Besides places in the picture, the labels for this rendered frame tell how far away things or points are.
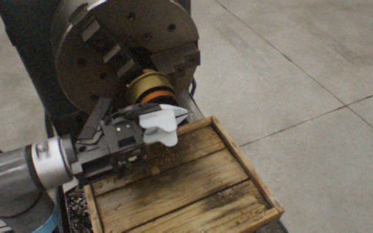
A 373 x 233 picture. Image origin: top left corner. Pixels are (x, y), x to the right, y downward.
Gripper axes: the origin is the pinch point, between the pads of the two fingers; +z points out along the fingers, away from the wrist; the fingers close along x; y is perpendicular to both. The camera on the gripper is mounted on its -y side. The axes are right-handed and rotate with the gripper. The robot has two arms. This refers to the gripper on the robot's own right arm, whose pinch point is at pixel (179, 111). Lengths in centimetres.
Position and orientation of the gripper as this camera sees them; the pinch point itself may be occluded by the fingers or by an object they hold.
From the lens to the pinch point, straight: 52.3
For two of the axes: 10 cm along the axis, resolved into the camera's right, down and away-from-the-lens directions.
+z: 9.1, -3.0, 2.9
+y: 4.2, 6.5, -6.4
